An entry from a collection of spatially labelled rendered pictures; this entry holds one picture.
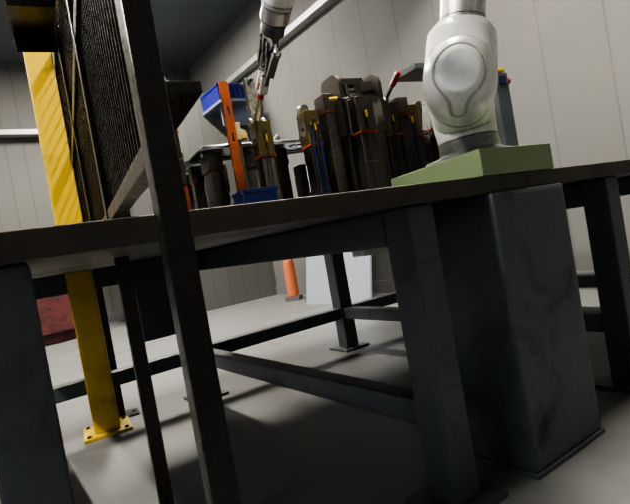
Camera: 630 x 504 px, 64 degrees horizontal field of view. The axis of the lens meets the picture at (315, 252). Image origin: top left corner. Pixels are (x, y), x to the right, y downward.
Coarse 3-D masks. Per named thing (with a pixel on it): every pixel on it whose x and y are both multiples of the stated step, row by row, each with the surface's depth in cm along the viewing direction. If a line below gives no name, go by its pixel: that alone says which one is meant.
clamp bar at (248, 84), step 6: (246, 78) 175; (252, 78) 176; (246, 84) 174; (252, 84) 175; (246, 90) 174; (252, 90) 175; (246, 96) 175; (252, 96) 175; (252, 102) 175; (252, 108) 174; (252, 114) 174; (252, 120) 174
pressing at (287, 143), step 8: (424, 136) 227; (224, 144) 174; (248, 144) 178; (280, 144) 190; (288, 144) 192; (296, 144) 195; (200, 152) 179; (224, 152) 186; (288, 152) 208; (296, 152) 208; (192, 160) 189; (224, 160) 197
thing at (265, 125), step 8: (264, 120) 171; (256, 128) 170; (264, 128) 170; (256, 136) 170; (264, 136) 170; (272, 136) 172; (256, 144) 171; (264, 144) 170; (272, 144) 171; (256, 152) 172; (264, 152) 170; (272, 152) 171; (256, 160) 174; (264, 160) 171; (272, 160) 172; (264, 168) 171; (272, 168) 172; (264, 176) 171; (272, 176) 170; (264, 184) 172; (272, 184) 172; (280, 192) 172
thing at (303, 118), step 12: (300, 120) 178; (312, 120) 175; (300, 132) 179; (312, 132) 174; (312, 144) 175; (324, 144) 177; (312, 156) 176; (312, 168) 177; (324, 168) 177; (312, 180) 179; (324, 180) 176; (312, 192) 179; (324, 192) 176
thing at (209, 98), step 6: (216, 84) 576; (228, 84) 584; (234, 84) 589; (240, 84) 593; (210, 90) 591; (216, 90) 580; (234, 90) 589; (240, 90) 593; (204, 96) 608; (210, 96) 595; (216, 96) 583; (234, 96) 588; (240, 96) 593; (204, 102) 611; (210, 102) 598; (204, 108) 614
